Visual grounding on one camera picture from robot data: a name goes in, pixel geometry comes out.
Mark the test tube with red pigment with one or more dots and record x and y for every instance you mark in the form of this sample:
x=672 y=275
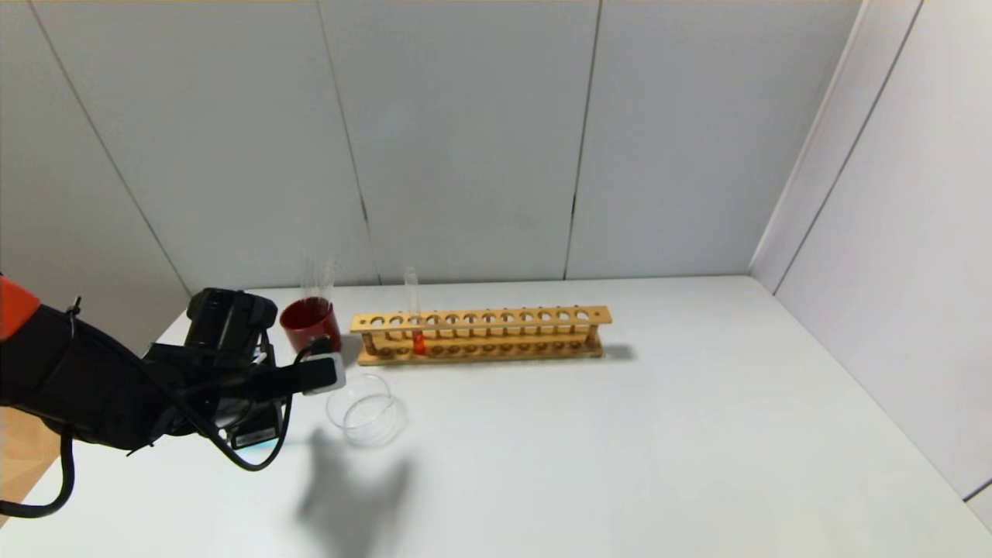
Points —
x=418 y=343

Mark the wooden test tube rack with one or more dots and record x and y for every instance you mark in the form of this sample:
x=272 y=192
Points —
x=480 y=319

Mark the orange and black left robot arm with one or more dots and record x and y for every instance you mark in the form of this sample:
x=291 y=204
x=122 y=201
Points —
x=77 y=380

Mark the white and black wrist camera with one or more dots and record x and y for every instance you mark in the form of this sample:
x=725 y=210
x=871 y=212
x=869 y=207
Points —
x=324 y=374

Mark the dark red cup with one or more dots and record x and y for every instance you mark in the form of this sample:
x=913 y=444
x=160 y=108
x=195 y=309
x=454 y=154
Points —
x=311 y=325

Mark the clear glass dish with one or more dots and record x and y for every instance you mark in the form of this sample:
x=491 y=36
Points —
x=372 y=422

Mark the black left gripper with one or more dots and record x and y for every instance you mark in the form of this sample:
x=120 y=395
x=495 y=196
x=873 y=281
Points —
x=256 y=435

